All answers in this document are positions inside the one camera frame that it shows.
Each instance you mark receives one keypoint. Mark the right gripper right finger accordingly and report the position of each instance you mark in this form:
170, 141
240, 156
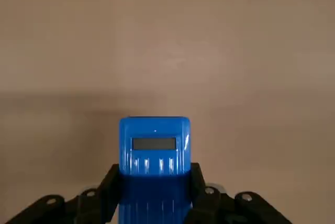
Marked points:
209, 208

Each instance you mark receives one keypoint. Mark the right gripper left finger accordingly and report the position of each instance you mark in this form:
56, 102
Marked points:
86, 208

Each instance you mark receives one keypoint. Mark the blue plastic eraser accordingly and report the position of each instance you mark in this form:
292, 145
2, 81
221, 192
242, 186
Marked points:
154, 129

